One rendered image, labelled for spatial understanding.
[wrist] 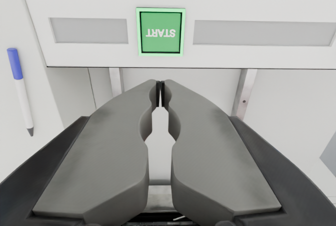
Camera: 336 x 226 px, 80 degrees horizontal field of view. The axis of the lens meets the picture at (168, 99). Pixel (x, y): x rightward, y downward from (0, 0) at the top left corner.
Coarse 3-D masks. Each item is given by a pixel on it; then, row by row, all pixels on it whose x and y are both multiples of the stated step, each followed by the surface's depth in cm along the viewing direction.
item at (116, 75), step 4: (108, 68) 39; (112, 68) 39; (116, 68) 39; (120, 68) 40; (112, 72) 39; (116, 72) 39; (120, 72) 40; (112, 76) 40; (116, 76) 40; (120, 76) 40; (112, 80) 40; (116, 80) 40; (120, 80) 40; (112, 84) 40; (116, 84) 40; (120, 84) 41; (112, 88) 41; (116, 88) 41; (120, 88) 41; (112, 92) 41; (116, 92) 41; (120, 92) 42; (112, 96) 42
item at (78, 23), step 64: (64, 0) 22; (128, 0) 22; (192, 0) 23; (256, 0) 23; (320, 0) 23; (64, 64) 26; (128, 64) 27; (192, 64) 27; (256, 64) 27; (320, 64) 27
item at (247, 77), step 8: (240, 72) 43; (248, 72) 40; (240, 80) 43; (248, 80) 41; (240, 88) 43; (248, 88) 42; (240, 96) 43; (248, 96) 43; (240, 104) 44; (232, 112) 48; (240, 112) 45
